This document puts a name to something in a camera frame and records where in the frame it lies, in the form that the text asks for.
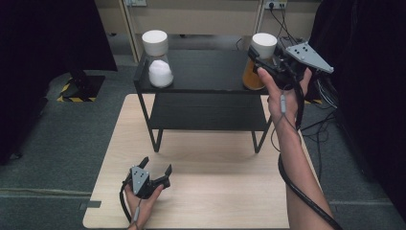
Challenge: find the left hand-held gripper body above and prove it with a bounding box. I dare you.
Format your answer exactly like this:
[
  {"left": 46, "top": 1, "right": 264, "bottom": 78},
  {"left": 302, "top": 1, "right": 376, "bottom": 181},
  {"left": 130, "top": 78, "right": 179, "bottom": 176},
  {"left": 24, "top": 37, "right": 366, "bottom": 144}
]
[{"left": 123, "top": 166, "right": 171, "bottom": 199}]

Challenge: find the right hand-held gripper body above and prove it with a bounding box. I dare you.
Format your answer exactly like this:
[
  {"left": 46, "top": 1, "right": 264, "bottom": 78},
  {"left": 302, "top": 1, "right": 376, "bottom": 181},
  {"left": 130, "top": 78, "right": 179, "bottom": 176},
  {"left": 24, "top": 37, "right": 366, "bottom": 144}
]
[{"left": 254, "top": 40, "right": 335, "bottom": 91}]

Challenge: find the jar of orange liquid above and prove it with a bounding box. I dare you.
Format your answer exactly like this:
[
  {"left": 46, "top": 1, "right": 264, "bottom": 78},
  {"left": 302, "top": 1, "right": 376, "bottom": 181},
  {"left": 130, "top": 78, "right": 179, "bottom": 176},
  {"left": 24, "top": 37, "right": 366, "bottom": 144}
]
[{"left": 241, "top": 32, "right": 279, "bottom": 91}]

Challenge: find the black two-tier shelf rack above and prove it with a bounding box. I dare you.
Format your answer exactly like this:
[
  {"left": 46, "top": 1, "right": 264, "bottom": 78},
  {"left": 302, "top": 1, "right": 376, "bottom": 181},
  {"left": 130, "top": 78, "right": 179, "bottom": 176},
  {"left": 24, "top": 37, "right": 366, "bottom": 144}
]
[{"left": 133, "top": 39, "right": 289, "bottom": 153}]

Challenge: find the jar of white powder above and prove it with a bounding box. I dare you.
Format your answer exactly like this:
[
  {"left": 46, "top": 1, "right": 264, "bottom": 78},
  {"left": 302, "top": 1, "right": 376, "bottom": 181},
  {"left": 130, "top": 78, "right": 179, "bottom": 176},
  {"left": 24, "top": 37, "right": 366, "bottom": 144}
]
[{"left": 141, "top": 29, "right": 175, "bottom": 89}]

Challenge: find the person's left hand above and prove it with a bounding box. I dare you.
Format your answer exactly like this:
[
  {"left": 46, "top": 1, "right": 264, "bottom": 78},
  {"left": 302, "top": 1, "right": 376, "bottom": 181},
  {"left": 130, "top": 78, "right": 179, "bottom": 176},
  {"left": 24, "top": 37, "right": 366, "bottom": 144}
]
[{"left": 124, "top": 184, "right": 166, "bottom": 230}]

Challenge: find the person's right hand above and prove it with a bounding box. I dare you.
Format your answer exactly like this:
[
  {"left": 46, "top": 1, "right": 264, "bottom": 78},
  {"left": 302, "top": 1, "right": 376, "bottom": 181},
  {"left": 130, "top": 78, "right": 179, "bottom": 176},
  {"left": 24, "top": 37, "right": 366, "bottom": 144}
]
[{"left": 257, "top": 66, "right": 313, "bottom": 129}]

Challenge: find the black stand base striped tape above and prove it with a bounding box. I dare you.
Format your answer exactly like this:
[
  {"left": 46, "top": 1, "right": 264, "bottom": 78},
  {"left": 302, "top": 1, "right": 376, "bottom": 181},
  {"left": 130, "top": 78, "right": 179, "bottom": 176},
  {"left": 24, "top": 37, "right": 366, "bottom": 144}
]
[
  {"left": 56, "top": 70, "right": 106, "bottom": 104},
  {"left": 303, "top": 71, "right": 324, "bottom": 105}
]

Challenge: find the white power strip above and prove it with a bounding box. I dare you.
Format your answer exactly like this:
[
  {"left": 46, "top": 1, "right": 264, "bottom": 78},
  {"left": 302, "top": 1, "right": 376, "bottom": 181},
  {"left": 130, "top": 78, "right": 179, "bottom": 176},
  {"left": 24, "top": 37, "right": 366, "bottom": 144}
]
[{"left": 263, "top": 0, "right": 288, "bottom": 11}]

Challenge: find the grey tape strip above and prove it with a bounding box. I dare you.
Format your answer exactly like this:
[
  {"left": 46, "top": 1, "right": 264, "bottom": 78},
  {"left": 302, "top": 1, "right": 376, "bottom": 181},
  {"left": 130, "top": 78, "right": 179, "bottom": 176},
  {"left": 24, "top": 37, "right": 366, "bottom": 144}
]
[{"left": 79, "top": 200, "right": 102, "bottom": 211}]

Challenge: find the black curtain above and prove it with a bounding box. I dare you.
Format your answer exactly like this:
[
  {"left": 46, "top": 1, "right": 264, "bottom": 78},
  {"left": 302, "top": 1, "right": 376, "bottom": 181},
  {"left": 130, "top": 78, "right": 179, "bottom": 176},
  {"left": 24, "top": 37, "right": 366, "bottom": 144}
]
[
  {"left": 301, "top": 0, "right": 406, "bottom": 221},
  {"left": 0, "top": 0, "right": 118, "bottom": 166}
]

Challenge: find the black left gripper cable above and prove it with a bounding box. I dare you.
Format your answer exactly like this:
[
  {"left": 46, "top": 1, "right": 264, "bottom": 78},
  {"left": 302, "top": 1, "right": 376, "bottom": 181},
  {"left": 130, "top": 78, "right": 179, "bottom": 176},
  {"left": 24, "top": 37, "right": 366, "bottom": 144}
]
[{"left": 119, "top": 179, "right": 133, "bottom": 224}]

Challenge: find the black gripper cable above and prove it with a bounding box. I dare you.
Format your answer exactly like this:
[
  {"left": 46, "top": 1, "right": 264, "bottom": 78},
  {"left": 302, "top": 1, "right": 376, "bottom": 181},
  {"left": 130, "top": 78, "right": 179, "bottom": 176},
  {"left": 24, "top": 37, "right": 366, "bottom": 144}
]
[
  {"left": 277, "top": 63, "right": 345, "bottom": 230},
  {"left": 119, "top": 179, "right": 133, "bottom": 224}
]

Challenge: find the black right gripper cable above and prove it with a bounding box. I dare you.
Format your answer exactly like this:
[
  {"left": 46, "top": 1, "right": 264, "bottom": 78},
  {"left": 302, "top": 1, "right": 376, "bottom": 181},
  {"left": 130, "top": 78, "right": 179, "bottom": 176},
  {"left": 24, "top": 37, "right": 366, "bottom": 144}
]
[{"left": 277, "top": 63, "right": 345, "bottom": 230}]

